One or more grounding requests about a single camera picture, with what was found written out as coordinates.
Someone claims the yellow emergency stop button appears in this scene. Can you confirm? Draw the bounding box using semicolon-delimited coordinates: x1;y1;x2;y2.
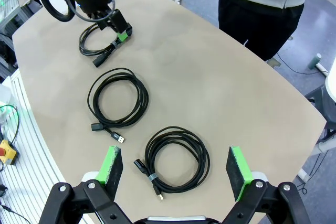
0;140;18;166

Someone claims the black USB extension cable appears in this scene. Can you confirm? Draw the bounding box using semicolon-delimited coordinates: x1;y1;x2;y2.
86;68;150;145

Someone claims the white table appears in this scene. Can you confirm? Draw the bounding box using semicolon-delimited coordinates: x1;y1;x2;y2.
324;56;336;102

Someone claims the white ribbed platform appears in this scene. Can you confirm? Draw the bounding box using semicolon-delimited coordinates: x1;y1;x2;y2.
0;69;89;224

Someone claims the thick black power cable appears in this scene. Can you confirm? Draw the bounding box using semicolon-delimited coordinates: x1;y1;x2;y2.
78;22;124;67

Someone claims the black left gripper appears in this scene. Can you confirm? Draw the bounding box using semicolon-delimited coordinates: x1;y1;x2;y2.
77;0;134;43

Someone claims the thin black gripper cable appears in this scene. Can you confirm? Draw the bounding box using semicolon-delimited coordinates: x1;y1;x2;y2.
61;0;118;23

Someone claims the black USB cable grey tie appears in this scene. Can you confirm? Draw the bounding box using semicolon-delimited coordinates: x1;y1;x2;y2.
133;126;211;201

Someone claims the grey metal shelf rack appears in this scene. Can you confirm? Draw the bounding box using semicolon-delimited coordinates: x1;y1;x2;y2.
0;0;40;78

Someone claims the black left arm hose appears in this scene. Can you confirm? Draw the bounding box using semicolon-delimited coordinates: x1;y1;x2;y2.
38;0;77;23

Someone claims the person in grey hoodie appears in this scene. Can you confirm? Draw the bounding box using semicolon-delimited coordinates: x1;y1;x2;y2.
217;0;312;62

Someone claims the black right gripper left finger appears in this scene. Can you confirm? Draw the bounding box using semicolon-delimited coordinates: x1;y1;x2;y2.
38;145;133;224

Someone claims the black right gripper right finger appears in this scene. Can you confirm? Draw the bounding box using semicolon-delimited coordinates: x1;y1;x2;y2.
222;145;313;224

